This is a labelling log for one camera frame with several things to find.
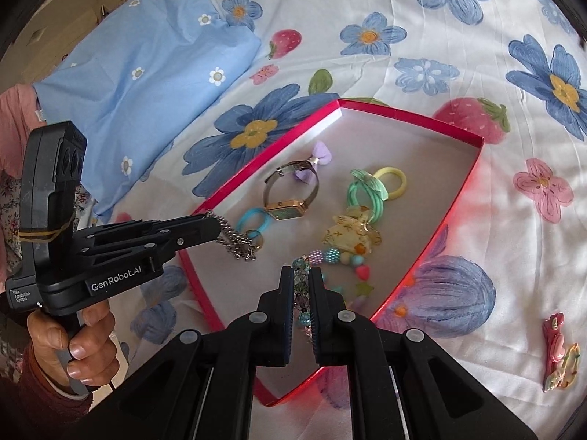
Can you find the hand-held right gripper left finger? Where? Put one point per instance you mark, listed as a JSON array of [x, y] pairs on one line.
[[289, 316]]

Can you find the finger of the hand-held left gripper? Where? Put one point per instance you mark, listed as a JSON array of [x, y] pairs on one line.
[[197, 225], [146, 253]]

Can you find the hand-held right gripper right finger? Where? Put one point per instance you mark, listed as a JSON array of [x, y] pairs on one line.
[[313, 316]]

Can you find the gold wristwatch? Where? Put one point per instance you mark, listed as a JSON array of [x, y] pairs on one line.
[[286, 211]]

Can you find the red cardboard box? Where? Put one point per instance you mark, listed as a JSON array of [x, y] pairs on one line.
[[390, 146]]

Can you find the person's left forearm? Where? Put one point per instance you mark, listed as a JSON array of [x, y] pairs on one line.
[[41, 408]]

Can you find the person's left hand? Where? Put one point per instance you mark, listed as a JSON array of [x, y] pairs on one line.
[[94, 343]]

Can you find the small-flowered patterned clothing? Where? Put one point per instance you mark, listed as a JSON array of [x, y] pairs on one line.
[[7, 201]]

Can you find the pink cloth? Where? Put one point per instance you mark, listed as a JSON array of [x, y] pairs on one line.
[[18, 114]]

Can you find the purple bow hair clip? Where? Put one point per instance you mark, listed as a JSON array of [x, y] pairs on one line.
[[321, 151]]

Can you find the blue flowered pillow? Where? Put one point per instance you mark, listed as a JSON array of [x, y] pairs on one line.
[[151, 78]]

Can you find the pink hair clip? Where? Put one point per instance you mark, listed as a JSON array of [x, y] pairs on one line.
[[554, 339]]

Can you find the pale yellow hair clip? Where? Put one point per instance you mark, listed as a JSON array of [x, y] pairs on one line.
[[567, 369]]

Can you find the floral strawberry bedsheet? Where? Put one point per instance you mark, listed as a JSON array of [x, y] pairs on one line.
[[412, 32]]

